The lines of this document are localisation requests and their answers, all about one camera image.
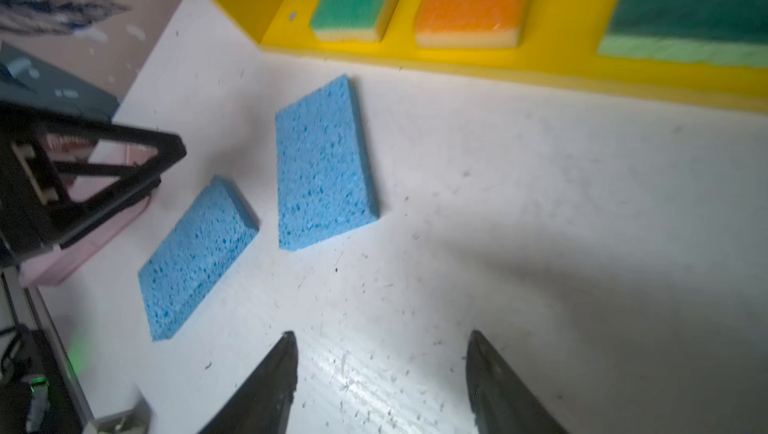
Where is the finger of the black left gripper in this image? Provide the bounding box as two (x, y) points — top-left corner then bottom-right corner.
(1, 104), (186, 266)

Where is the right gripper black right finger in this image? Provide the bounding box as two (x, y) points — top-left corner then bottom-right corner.
(466, 330), (566, 434)

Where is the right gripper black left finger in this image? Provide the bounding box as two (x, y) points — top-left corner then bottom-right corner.
(201, 331), (299, 434)

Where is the blue sponge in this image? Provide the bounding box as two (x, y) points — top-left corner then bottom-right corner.
(275, 76), (379, 251)
(138, 176), (259, 341)

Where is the orange foam sponge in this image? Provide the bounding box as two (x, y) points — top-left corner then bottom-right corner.
(413, 0), (530, 50)

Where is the dark green scouring sponge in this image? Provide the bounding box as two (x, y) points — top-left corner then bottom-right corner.
(598, 0), (767, 68)

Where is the yellow wooden shelf unit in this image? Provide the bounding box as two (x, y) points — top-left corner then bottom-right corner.
(213, 0), (767, 113)

